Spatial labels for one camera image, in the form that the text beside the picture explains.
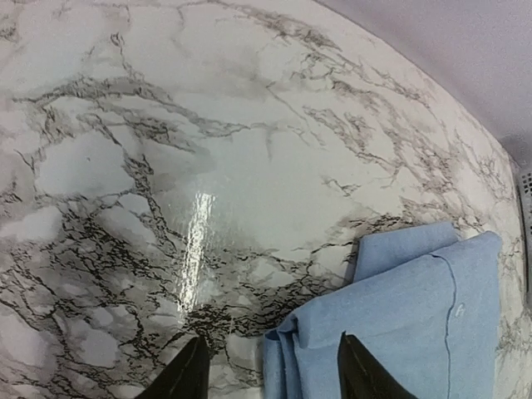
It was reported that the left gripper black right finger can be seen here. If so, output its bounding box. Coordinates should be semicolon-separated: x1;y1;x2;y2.
337;333;410;399

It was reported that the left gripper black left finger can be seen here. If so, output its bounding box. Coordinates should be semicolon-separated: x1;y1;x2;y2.
140;337;209;399

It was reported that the light blue long sleeve shirt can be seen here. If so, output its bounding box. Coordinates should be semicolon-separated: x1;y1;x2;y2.
263;222;501;398

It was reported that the white plastic basket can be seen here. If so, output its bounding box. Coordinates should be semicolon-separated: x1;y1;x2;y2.
516;167;532;240

